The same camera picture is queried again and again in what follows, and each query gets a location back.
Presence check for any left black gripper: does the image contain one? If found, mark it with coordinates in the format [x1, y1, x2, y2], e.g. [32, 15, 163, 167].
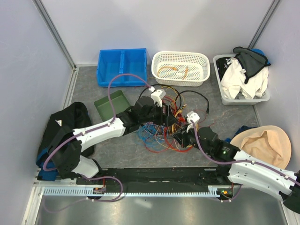
[140, 101, 178, 128]

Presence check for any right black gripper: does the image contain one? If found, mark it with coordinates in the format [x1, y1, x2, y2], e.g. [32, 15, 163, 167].
[171, 122, 212, 155]

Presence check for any yellow ethernet cable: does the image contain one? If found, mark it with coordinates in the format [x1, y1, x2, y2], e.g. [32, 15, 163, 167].
[157, 66, 189, 80]
[170, 109, 188, 146]

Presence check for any yellow thin wire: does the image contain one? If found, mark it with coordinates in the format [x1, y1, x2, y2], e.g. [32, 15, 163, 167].
[159, 86, 188, 111]

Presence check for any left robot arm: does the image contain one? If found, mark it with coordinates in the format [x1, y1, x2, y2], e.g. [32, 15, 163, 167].
[48, 96, 178, 184]

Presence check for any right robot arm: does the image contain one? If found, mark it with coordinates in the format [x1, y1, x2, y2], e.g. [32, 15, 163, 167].
[172, 124, 300, 213]

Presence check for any green plastic tray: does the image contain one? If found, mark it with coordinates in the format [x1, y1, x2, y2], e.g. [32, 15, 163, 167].
[94, 90, 131, 121]

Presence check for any white perforated plastic basket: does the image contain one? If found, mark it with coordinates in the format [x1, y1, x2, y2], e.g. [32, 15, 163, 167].
[151, 51, 210, 87]

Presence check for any grey plastic laundry tub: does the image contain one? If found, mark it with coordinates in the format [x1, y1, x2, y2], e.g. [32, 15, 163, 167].
[213, 54, 270, 105]

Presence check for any white cloth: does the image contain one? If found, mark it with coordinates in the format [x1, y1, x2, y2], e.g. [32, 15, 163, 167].
[220, 57, 269, 100]

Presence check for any blue divided plastic bin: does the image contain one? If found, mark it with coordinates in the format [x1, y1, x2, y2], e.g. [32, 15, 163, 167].
[96, 48, 148, 87]

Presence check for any beige sun hat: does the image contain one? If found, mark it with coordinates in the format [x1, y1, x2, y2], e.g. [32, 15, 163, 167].
[230, 125, 292, 169]

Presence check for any black jacket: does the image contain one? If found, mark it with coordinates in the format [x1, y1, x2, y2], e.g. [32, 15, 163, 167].
[36, 102, 92, 181]

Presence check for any dark grey cloth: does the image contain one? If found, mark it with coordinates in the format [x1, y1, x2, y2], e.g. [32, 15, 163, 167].
[233, 46, 269, 84]

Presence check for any blue cap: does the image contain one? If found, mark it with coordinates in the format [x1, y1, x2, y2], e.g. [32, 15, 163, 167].
[251, 48, 271, 66]

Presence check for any red thin wire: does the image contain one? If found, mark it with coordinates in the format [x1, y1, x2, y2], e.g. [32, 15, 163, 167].
[140, 117, 216, 154]

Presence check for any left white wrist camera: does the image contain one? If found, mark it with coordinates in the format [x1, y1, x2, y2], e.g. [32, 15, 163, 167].
[149, 87, 166, 107]

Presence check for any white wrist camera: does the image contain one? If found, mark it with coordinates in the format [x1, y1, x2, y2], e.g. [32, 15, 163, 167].
[149, 87, 166, 107]
[186, 111, 200, 132]

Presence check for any blue thin wire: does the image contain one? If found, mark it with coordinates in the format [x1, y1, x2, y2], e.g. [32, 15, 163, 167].
[135, 121, 169, 146]

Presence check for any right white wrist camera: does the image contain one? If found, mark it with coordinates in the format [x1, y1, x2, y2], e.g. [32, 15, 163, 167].
[186, 111, 200, 132]

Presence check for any white thin wire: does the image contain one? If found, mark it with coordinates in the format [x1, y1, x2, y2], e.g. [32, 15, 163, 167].
[142, 121, 169, 141]

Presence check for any black usb cable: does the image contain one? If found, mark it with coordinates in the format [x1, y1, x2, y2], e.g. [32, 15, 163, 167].
[138, 84, 210, 118]

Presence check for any slotted grey cable duct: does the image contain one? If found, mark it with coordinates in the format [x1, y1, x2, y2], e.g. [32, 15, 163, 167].
[43, 187, 220, 197]

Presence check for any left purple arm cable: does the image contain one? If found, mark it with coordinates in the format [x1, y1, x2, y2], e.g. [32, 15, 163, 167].
[43, 74, 154, 172]

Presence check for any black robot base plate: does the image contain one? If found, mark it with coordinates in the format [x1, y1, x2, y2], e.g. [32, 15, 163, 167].
[77, 166, 235, 194]

